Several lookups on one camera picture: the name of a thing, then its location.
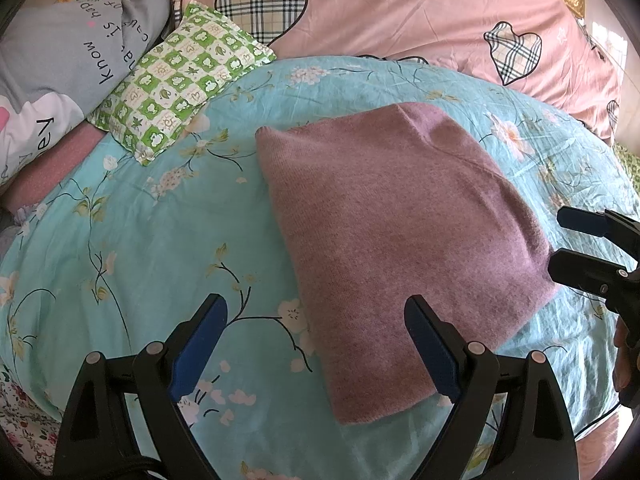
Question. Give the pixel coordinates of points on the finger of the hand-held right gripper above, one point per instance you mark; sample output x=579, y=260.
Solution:
x=580, y=267
x=582, y=221

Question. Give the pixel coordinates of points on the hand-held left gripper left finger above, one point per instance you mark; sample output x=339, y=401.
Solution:
x=197, y=350

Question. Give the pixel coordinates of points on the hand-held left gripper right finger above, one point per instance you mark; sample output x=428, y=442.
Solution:
x=435, y=355

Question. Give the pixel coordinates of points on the purple knit sweater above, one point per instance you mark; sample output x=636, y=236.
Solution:
x=400, y=240

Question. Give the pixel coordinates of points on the person's right hand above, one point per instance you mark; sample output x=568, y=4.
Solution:
x=622, y=360

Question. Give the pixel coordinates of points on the green patterned cloth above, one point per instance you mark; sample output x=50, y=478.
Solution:
x=631, y=162

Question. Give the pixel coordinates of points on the turquoise floral blanket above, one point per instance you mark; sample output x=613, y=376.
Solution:
x=150, y=240

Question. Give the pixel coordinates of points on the white floral bed sheet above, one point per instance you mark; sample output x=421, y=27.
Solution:
x=25, y=425

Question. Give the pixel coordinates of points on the pink fuzzy pillow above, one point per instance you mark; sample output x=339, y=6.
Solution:
x=45, y=170

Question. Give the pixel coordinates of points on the green checked pillow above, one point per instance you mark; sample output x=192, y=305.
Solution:
x=175, y=80

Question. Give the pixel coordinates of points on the pink quilt with plaid hearts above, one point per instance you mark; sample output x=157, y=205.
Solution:
x=400, y=10

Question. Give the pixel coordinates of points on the grey printed pillow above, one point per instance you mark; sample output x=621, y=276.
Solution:
x=65, y=60

